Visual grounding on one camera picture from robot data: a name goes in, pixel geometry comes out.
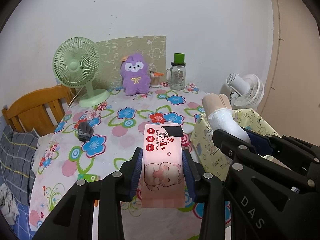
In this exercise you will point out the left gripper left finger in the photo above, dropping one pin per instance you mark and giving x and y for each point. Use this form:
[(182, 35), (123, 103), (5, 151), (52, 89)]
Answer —
[(136, 164)]

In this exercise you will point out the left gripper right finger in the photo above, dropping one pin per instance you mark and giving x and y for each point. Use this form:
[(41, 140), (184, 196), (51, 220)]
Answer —
[(191, 174)]

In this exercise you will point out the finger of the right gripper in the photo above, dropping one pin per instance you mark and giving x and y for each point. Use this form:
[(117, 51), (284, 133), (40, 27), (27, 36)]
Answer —
[(261, 143), (226, 143)]

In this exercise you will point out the pink wet wipes pack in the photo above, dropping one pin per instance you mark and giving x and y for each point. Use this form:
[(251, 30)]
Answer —
[(162, 181)]

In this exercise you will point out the white and beige towel roll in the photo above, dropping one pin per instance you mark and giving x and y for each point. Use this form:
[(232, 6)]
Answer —
[(219, 114)]

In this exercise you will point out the yellow cartoon storage box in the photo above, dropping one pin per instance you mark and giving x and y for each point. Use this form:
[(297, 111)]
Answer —
[(211, 158)]

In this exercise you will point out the beige door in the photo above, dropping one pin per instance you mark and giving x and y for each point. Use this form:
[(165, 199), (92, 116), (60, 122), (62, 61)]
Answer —
[(291, 101)]

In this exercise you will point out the floral tablecloth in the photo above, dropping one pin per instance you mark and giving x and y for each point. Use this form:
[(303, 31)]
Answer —
[(118, 123)]

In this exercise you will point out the white standing fan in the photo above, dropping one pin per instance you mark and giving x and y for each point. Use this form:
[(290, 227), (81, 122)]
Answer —
[(243, 92)]

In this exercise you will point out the grey rolled sock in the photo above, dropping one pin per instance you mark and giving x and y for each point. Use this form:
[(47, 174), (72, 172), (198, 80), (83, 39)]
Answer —
[(85, 131)]

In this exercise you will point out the glass mason jar mug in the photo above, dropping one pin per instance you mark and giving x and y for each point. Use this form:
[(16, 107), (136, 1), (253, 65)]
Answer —
[(176, 76)]

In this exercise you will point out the toothpick jar orange lid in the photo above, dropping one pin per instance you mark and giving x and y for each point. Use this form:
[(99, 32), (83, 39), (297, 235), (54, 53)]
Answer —
[(156, 79)]

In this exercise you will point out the green cup on jar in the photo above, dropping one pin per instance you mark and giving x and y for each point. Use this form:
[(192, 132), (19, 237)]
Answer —
[(179, 58)]

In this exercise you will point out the purple plush toy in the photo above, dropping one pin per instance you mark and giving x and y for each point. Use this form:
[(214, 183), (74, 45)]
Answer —
[(135, 75)]

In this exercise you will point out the wooden chair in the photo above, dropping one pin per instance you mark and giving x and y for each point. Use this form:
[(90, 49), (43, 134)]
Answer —
[(29, 112)]

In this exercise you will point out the grey plaid pillow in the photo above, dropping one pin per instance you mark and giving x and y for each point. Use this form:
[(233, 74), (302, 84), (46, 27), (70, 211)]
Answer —
[(17, 158)]

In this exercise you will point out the green desk fan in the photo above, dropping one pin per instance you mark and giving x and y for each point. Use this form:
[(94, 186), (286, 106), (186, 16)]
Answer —
[(76, 63)]

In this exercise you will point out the white crumpled cloth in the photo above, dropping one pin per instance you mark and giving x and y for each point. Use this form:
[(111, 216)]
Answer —
[(8, 205)]

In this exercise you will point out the green cartoon wall board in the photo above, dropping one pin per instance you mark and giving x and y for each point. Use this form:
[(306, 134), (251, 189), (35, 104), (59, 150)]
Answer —
[(153, 49)]

